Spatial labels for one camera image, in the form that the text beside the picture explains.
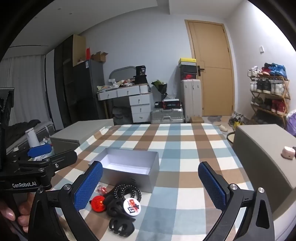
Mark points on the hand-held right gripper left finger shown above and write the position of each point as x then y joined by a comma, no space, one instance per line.
89,183

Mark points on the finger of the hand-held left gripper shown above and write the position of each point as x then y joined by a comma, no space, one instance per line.
57,160

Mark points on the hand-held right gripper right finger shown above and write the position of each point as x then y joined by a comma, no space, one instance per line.
211,185

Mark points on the small red charm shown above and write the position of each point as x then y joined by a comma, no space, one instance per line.
101,190

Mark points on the white round badge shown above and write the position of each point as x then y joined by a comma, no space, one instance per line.
132,205

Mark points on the grey gift box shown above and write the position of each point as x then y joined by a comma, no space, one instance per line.
138,180

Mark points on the person's left hand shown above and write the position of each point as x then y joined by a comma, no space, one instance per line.
7,212

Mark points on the blue plastic object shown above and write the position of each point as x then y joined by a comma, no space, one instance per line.
39,150

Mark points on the white soap dispenser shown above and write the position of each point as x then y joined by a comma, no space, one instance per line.
32,138

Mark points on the checked bed sheet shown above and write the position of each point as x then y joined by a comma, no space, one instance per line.
185,150

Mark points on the black clothing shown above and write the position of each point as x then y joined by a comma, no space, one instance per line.
20,132

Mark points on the beige slipper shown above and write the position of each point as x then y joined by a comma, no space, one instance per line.
223,128

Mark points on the grey floor mat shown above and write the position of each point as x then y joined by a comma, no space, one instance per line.
215,119

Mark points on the small brown cardboard box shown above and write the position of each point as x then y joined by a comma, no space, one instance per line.
197,119

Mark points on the dark cloth bundle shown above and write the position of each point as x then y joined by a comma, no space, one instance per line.
121,115

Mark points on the dark grey fridge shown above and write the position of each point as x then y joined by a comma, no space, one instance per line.
89,90

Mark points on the dark wardrobe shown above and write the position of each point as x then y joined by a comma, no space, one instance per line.
62,83

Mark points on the white curtain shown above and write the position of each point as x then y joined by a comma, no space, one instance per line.
20,92

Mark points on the silver hard suitcase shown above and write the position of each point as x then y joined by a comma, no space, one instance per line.
166,117

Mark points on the small pink gadget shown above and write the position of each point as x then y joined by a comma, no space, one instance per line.
288,153

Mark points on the white upright suitcase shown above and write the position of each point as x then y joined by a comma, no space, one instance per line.
191,99

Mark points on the black and red carton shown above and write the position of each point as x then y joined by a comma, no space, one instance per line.
171,104

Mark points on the heap of mixed small clutter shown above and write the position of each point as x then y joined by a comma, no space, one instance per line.
115,85

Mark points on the white desk with drawers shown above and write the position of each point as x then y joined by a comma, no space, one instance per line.
140,102

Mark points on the small black carton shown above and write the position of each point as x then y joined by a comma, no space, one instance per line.
159,105

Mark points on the wooden door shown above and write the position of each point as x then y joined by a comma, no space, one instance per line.
215,88

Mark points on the purple plastic bag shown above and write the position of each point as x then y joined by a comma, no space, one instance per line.
291,122

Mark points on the grey arched mirror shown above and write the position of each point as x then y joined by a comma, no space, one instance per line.
121,71

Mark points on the open cardboard boxes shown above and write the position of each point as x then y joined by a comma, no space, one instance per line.
99,57

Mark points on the black wrapped flower bouquet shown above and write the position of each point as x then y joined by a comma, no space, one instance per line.
160,87

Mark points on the black shoe box red logo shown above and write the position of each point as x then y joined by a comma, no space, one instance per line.
189,76

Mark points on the rows of shoes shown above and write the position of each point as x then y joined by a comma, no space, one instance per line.
268,87

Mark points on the plain black shoe box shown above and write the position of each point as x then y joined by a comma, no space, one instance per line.
187,69

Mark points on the wooden shoe rack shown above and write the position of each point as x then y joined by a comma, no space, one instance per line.
286,92

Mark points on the black paper bag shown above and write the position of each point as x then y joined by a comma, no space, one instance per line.
141,74

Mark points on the yellow shoe box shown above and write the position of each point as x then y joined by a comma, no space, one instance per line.
186,61

